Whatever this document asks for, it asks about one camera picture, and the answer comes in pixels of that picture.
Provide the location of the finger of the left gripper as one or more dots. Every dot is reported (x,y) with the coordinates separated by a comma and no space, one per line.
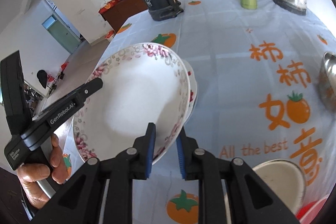
(86,91)

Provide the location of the pink plastic bowl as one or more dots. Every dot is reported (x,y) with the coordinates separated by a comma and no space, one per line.
(308,213)

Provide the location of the white enamel bowl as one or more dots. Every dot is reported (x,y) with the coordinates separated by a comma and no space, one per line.
(286,179)

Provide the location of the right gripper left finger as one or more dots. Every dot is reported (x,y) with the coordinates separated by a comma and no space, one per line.
(134,163)

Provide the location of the pink floral white plate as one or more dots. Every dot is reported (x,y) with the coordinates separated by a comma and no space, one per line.
(142,84)

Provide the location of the person's left hand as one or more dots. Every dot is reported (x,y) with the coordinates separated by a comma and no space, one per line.
(30,174)

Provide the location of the red floral white plate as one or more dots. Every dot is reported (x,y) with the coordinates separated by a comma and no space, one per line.
(193,89)

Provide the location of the blue persimmon tablecloth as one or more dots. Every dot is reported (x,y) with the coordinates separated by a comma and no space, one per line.
(257,73)

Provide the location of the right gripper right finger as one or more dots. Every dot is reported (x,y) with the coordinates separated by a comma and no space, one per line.
(229,191)

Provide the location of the stainless steel bowl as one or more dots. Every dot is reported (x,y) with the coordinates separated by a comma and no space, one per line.
(326,81)

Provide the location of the green door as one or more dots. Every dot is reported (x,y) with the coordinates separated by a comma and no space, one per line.
(61,33)

